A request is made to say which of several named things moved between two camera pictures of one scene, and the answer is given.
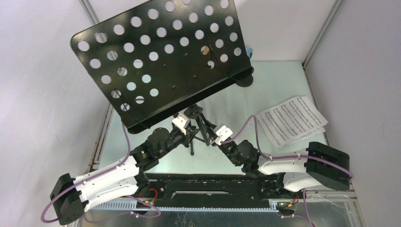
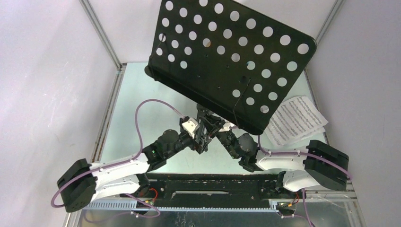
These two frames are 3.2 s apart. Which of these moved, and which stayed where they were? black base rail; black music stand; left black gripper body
Moved: black music stand; left black gripper body
Stayed: black base rail
